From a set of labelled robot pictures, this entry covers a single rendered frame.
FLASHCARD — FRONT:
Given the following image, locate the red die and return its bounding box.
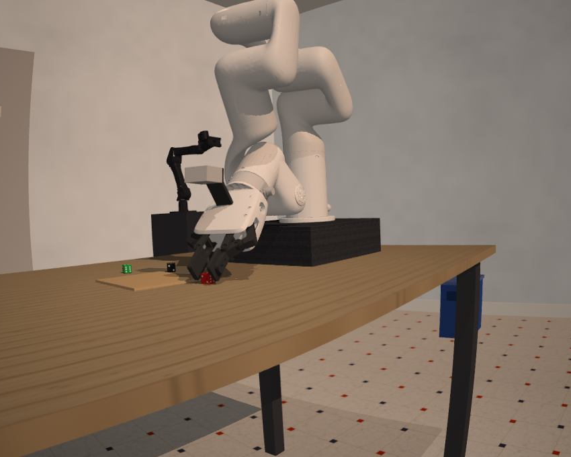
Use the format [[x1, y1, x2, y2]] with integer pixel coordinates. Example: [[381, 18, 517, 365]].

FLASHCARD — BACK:
[[201, 272, 215, 284]]

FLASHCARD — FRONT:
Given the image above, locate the tan flat mat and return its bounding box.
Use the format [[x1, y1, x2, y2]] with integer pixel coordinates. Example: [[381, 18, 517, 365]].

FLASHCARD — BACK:
[[95, 272, 201, 291]]

